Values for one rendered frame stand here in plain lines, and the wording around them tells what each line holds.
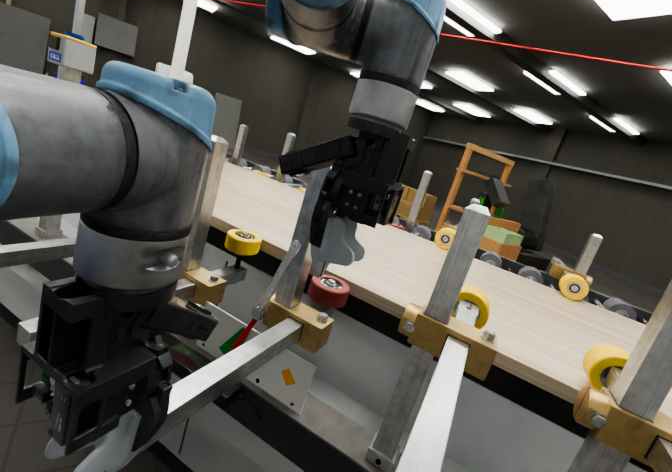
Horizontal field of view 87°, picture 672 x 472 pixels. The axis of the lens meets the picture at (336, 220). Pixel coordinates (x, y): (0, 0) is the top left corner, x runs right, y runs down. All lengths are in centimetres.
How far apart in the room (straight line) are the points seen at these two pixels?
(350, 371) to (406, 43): 71
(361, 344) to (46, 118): 76
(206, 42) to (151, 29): 138
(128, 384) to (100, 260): 11
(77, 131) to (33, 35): 1123
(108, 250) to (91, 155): 8
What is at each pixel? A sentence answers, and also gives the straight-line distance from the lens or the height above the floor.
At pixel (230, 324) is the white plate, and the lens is 74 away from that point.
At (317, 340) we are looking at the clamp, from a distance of 64.
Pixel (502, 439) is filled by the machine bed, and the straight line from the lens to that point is 89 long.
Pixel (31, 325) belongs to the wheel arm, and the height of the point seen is 82.
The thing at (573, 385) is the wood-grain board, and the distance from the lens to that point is 78.
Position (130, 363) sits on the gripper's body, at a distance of 34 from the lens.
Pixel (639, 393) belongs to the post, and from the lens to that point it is 60.
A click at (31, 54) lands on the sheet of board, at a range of 1134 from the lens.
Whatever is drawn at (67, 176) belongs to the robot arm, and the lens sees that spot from 22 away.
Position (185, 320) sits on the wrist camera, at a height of 97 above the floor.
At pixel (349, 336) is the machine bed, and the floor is 76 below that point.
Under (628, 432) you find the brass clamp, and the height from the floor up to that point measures 95.
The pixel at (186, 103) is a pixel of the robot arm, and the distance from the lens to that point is 26.
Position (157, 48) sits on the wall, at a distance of 1164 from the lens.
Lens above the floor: 117
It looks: 12 degrees down
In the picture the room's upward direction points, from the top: 17 degrees clockwise
